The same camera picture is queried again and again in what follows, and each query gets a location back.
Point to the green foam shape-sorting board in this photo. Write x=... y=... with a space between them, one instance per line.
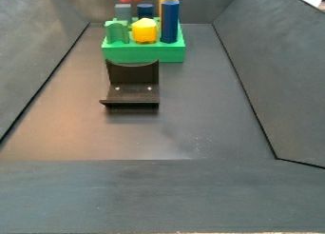
x=139 y=53

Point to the grey-blue square block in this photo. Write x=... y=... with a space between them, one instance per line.
x=123 y=12

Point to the yellow pentagon block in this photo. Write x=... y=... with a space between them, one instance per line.
x=143 y=31

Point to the green notched block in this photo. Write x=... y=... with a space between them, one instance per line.
x=115 y=31

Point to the dark blue cylinder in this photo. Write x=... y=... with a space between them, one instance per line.
x=145 y=11

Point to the blue hexagonal prism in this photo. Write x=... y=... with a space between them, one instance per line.
x=169 y=16

